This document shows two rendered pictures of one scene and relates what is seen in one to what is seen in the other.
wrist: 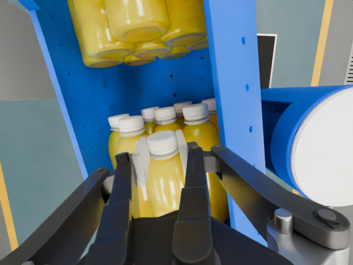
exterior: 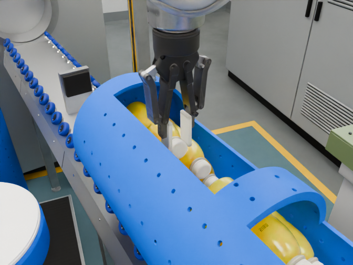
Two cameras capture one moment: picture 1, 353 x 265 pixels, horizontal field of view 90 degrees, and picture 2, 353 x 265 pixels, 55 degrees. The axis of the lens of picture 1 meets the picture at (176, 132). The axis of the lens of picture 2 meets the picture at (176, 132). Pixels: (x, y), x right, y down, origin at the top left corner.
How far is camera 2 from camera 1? 51 cm
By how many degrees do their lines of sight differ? 46
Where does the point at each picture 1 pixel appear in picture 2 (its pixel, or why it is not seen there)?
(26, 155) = not seen: hidden behind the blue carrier
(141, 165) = (186, 114)
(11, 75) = not seen: hidden behind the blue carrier
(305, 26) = not seen: outside the picture
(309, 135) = (25, 227)
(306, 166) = (21, 203)
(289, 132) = (43, 231)
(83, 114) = (237, 173)
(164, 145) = (176, 141)
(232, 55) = (163, 161)
